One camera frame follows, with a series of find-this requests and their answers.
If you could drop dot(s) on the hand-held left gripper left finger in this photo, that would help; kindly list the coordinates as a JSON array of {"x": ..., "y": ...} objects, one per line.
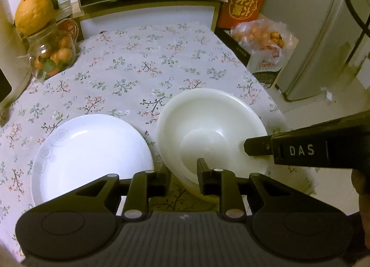
[{"x": 162, "y": 184}]

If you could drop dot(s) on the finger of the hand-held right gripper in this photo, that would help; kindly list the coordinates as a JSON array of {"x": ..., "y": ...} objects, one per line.
[{"x": 258, "y": 145}]

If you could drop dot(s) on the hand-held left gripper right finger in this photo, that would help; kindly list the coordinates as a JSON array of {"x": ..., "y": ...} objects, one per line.
[{"x": 203, "y": 180}]

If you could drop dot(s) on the cream bowl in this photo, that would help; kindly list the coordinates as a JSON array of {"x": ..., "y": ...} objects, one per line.
[{"x": 202, "y": 117}]

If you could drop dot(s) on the white plate with swirls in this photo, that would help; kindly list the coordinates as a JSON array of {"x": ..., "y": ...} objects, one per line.
[{"x": 92, "y": 151}]

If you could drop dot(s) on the person's right forearm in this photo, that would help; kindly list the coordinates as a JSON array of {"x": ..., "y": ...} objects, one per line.
[{"x": 364, "y": 220}]

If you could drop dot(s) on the person's right hand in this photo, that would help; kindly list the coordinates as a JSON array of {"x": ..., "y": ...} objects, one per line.
[{"x": 361, "y": 181}]

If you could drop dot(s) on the pale refrigerator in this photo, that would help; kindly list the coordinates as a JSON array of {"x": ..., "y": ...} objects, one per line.
[{"x": 318, "y": 39}]

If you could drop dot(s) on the plastic bag of pastries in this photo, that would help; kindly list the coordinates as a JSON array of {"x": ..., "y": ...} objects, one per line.
[{"x": 260, "y": 36}]

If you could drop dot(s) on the floral tablecloth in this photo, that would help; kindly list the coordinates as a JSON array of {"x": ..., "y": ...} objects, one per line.
[{"x": 130, "y": 62}]

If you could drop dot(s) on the glass jar of tangerines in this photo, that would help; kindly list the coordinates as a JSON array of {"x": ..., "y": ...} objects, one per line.
[{"x": 49, "y": 53}]

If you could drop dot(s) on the brown sauce jar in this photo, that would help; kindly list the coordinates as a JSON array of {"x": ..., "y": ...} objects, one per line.
[{"x": 70, "y": 28}]

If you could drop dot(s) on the white air fryer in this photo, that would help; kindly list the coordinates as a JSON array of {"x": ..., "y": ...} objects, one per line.
[{"x": 11, "y": 53}]

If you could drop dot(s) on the stack of paper cups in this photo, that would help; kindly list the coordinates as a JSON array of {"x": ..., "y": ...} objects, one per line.
[{"x": 65, "y": 4}]

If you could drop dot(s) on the large leafy orange citrus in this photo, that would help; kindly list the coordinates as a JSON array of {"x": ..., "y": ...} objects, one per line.
[{"x": 31, "y": 15}]

